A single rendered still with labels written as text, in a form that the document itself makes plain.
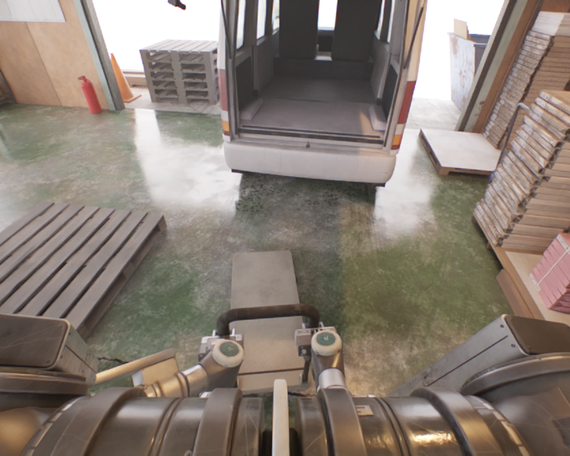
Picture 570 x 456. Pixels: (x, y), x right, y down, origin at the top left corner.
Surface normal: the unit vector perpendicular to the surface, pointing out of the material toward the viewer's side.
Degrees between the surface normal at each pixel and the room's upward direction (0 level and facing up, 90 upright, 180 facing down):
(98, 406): 32
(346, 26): 93
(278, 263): 0
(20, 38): 90
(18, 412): 36
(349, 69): 90
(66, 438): 14
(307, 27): 93
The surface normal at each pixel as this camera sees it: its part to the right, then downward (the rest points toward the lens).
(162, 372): 0.64, -0.51
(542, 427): -0.25, -0.76
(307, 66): -0.14, 0.63
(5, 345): 0.40, -0.48
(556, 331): 0.26, -0.71
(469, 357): -0.97, -0.18
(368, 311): 0.02, -0.77
